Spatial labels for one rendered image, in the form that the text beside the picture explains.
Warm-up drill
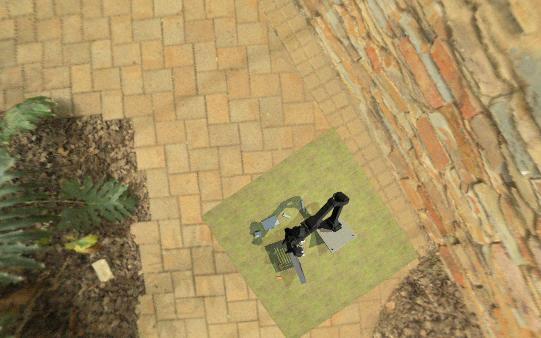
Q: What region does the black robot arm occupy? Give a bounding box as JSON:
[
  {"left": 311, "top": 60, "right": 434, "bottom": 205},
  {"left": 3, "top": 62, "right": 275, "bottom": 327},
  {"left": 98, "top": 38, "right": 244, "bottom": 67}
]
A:
[{"left": 285, "top": 192, "right": 350, "bottom": 244}]

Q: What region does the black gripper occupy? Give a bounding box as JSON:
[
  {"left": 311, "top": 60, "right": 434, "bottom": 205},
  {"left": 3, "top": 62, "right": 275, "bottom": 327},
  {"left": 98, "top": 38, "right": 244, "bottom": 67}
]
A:
[{"left": 282, "top": 227, "right": 304, "bottom": 257}]

